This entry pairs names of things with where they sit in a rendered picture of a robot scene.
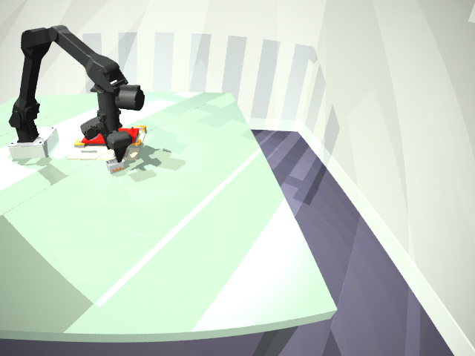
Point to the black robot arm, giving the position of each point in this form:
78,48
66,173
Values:
102,70

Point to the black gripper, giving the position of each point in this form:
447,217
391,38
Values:
115,139

